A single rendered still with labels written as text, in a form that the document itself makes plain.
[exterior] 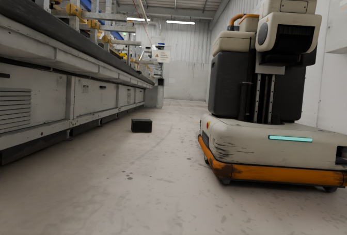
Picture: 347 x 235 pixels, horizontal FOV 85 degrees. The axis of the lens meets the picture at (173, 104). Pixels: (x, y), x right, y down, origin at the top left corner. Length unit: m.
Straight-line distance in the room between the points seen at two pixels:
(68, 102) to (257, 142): 1.30
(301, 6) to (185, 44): 11.09
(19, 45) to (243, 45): 1.07
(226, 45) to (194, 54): 10.80
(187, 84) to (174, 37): 2.93
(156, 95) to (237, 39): 4.41
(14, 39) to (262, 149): 1.04
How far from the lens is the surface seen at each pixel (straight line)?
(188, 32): 12.30
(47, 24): 0.95
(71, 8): 1.21
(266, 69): 1.18
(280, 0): 1.09
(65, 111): 1.63
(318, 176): 1.08
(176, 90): 11.66
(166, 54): 5.42
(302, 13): 1.09
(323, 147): 1.06
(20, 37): 0.91
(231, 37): 1.24
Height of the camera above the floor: 0.40
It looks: 3 degrees down
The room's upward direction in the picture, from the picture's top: 4 degrees clockwise
